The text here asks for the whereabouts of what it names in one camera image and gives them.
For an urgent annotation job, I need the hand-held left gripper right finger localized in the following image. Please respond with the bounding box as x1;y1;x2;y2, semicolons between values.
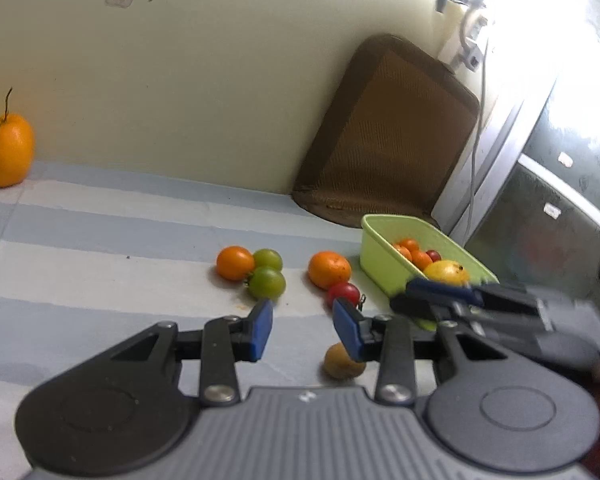
332;298;512;407

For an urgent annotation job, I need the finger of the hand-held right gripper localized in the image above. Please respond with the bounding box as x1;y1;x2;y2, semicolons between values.
390;294;481;333
405;278;486;308

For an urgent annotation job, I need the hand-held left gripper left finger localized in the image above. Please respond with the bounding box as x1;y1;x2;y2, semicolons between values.
94;298;275;407

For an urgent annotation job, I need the brown kiwi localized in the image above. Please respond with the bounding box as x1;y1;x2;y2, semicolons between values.
322;342;367;380

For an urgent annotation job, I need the green tomato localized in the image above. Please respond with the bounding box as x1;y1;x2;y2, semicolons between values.
245;266;287;301
253;248;283;271

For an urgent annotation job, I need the green plastic basket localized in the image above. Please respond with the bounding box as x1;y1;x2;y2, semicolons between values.
360;213;501;332

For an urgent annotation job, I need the large yellow orange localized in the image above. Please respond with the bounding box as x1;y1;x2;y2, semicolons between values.
423;259;472;287

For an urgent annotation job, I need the brown seat cushion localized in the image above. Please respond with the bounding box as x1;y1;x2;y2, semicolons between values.
291;33;482;231

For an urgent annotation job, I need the striped bed sheet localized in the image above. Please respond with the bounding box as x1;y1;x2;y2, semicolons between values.
0;160;501;480

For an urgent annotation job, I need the white power strip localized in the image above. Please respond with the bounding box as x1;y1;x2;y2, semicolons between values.
460;0;491;71

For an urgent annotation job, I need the orange with stem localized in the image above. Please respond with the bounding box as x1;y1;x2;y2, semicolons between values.
0;87;35;188

